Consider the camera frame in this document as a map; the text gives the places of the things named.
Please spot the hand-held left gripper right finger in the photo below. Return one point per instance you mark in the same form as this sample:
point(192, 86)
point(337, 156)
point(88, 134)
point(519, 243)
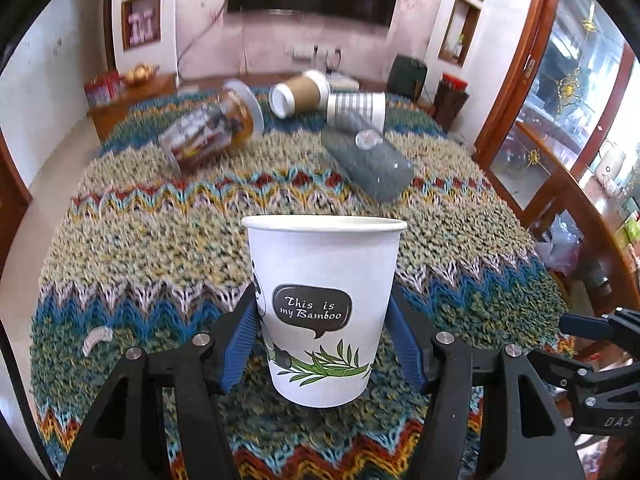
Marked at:
point(404, 341)

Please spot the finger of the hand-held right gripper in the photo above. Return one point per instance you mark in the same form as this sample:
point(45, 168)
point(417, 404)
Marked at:
point(562, 370)
point(610, 329)

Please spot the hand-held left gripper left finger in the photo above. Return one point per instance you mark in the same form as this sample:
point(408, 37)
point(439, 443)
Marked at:
point(241, 341)

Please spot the white bamboo print paper cup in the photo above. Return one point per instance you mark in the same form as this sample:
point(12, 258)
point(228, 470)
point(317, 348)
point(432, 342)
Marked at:
point(320, 270)

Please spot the grey knitted sleeve cup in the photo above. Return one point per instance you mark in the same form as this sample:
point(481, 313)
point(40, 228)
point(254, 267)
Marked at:
point(367, 160)

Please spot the clear plastic cup with lid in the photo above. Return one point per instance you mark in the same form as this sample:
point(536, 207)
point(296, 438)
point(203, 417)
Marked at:
point(210, 127)

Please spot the white striped paper cup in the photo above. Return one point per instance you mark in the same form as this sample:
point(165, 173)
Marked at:
point(357, 107)

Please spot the brown sleeve coffee cup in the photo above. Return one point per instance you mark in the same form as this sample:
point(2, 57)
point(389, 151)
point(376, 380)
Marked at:
point(300, 92)

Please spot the clear plastic bag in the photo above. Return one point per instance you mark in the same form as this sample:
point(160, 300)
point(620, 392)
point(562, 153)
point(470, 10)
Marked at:
point(560, 245)

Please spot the colourful zigzag knitted blanket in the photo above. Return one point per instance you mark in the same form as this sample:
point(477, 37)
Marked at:
point(165, 240)

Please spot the small white plastic piece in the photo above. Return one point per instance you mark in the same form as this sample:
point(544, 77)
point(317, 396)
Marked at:
point(97, 339)

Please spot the white kettle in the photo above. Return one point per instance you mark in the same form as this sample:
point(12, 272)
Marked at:
point(610, 161)

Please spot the wooden glass door cabinet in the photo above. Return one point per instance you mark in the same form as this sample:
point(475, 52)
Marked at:
point(565, 100)

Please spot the red lidded dark container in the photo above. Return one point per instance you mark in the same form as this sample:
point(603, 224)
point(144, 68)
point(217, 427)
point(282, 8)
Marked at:
point(451, 100)

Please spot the wooden side table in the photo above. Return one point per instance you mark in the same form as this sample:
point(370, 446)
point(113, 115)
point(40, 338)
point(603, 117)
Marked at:
point(130, 102)

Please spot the dark green box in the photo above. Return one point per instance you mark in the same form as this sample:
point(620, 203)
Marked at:
point(407, 77)

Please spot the fruit bowl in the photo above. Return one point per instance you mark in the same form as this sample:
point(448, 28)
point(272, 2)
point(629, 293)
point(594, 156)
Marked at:
point(139, 74)

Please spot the red box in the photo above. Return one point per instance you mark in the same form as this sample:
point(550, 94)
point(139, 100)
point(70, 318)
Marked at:
point(104, 89)

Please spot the white wall socket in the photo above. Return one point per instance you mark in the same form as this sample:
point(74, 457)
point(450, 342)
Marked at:
point(302, 51)

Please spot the white wall shelf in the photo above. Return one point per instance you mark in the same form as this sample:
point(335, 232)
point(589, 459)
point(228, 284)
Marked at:
point(142, 7)
point(462, 15)

